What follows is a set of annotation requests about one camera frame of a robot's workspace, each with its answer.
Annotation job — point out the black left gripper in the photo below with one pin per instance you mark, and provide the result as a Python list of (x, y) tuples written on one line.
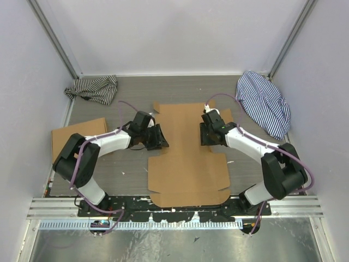
[(160, 140)]

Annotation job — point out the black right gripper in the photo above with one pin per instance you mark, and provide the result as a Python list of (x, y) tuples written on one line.
[(204, 140)]

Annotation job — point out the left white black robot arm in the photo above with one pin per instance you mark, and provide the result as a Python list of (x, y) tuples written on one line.
[(77, 160)]

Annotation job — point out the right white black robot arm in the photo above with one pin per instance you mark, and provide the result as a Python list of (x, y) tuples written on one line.
[(281, 168)]

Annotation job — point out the blue white striped cloth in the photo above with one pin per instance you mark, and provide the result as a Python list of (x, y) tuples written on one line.
[(264, 104)]

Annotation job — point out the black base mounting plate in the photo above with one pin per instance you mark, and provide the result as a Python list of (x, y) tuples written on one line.
[(142, 209)]

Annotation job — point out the black white striped cloth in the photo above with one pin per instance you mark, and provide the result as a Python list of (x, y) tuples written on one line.
[(101, 90)]

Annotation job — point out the white slotted cable duct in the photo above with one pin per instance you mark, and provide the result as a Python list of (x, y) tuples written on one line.
[(103, 225)]

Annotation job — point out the aluminium front rail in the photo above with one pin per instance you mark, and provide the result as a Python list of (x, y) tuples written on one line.
[(290, 206)]

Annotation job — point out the right aluminium frame post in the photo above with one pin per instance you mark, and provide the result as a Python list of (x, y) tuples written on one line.
[(296, 29)]

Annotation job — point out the aluminium frame post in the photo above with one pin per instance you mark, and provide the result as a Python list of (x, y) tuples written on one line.
[(296, 29), (50, 25)]

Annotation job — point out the left aluminium frame post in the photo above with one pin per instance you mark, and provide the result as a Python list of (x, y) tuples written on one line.
[(50, 25)]

